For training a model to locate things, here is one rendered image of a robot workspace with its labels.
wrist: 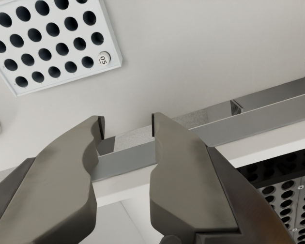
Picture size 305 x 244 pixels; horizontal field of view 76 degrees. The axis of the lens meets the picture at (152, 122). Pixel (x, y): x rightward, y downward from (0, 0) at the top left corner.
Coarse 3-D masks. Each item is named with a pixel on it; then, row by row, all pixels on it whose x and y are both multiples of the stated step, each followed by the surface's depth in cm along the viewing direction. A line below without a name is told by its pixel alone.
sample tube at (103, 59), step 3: (102, 51) 21; (105, 51) 21; (99, 54) 20; (102, 54) 19; (105, 54) 20; (108, 54) 21; (99, 57) 19; (102, 57) 19; (105, 57) 19; (108, 57) 20; (99, 60) 20; (102, 60) 20; (105, 60) 20; (108, 60) 20; (99, 63) 20; (102, 63) 20; (105, 63) 20
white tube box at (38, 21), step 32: (32, 0) 18; (64, 0) 21; (96, 0) 18; (0, 32) 19; (32, 32) 20; (64, 32) 19; (96, 32) 22; (0, 64) 20; (32, 64) 21; (64, 64) 21; (96, 64) 21
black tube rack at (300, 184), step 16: (272, 160) 21; (288, 160) 21; (304, 160) 21; (256, 176) 21; (272, 176) 21; (288, 176) 18; (304, 176) 17; (272, 192) 18; (288, 192) 19; (304, 192) 19; (288, 208) 20; (304, 208) 20; (288, 224) 22; (304, 224) 22; (304, 240) 23
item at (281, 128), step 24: (240, 120) 20; (264, 120) 19; (288, 120) 18; (144, 144) 21; (216, 144) 18; (240, 144) 18; (264, 144) 17; (288, 144) 16; (96, 168) 20; (120, 168) 19; (144, 168) 19; (96, 192) 18; (120, 192) 17; (144, 192) 17; (144, 216) 28; (144, 240) 32
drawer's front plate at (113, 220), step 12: (108, 204) 22; (120, 204) 26; (96, 216) 19; (108, 216) 21; (120, 216) 25; (96, 228) 18; (108, 228) 21; (120, 228) 24; (132, 228) 28; (84, 240) 16; (96, 240) 18; (108, 240) 20; (120, 240) 22; (132, 240) 26
